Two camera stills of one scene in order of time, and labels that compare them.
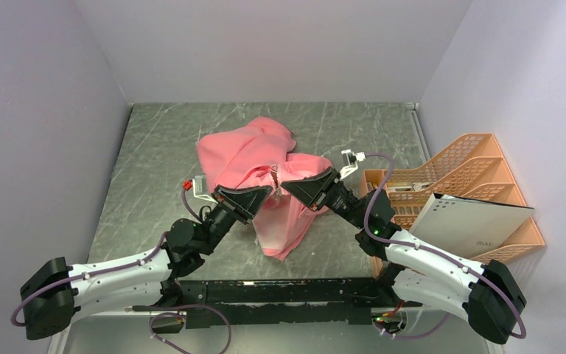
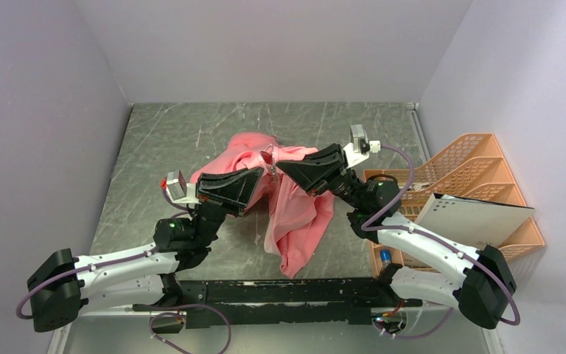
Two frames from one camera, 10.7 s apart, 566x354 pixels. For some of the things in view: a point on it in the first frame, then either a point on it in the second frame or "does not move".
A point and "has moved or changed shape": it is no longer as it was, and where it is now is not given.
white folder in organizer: [468, 227] does not move
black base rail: [228, 303] does not move
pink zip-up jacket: [259, 154] has moved or changed shape
